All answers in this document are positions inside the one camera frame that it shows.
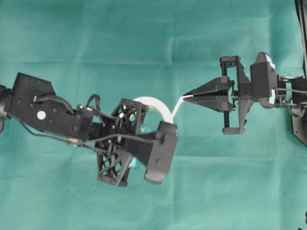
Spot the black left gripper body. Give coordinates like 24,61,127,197
89,99,149,187

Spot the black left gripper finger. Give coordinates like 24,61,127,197
129,157,141,169
140,124,158,134

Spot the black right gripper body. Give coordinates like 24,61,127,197
220,56,252,134

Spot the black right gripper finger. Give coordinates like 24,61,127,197
186,95,233,112
184,77,232,96

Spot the white duct tape roll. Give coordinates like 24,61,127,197
133,95,193,124

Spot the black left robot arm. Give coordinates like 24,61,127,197
0,73,161,186

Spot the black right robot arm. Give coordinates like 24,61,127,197
183,52,307,134

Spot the green cloth table cover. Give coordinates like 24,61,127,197
0,0,307,230

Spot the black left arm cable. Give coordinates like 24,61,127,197
20,93,166,154

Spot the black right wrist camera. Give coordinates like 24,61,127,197
250,52,277,109

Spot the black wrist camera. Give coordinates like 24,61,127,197
250,52,277,109
124,121,178,184

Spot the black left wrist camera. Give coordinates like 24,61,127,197
124,121,178,184

